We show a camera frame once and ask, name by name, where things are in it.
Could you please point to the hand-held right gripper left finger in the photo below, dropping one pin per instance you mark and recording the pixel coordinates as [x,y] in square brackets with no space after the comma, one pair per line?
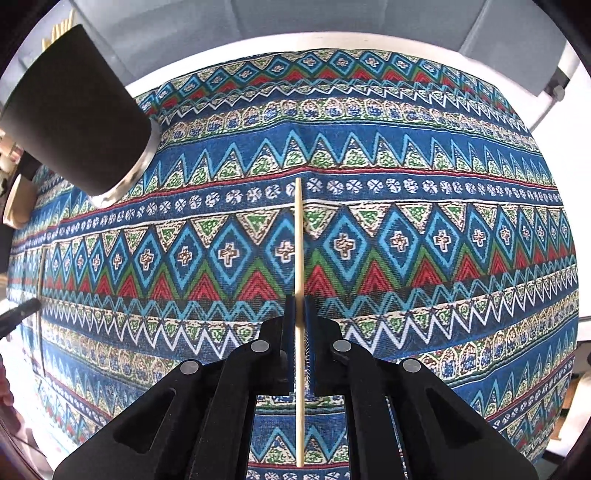
[277,350]

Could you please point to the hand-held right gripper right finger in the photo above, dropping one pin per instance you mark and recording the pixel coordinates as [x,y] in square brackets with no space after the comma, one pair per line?
[323,350]

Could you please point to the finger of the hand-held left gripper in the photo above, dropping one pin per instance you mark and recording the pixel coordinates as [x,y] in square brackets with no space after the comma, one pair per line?
[21,316]

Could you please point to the pale wooden chopstick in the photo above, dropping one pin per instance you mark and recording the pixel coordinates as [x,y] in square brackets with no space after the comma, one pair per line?
[41,277]
[298,240]

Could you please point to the black cylindrical utensil cup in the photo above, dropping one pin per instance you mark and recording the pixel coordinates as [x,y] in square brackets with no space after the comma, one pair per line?
[74,106]

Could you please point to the pile of wooden chopsticks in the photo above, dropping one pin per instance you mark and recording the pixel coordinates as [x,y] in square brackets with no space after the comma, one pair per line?
[57,32]

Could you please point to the beige wooden object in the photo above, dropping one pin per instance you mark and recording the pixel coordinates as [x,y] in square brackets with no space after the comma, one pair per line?
[16,203]

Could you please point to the blue patterned tablecloth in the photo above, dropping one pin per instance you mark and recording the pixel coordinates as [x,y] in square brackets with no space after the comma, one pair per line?
[415,184]

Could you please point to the grey upholstered chair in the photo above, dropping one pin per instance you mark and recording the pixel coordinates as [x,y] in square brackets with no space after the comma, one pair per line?
[508,32]
[231,23]

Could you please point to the white metal pole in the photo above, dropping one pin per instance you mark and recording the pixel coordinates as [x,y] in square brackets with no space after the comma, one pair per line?
[561,78]

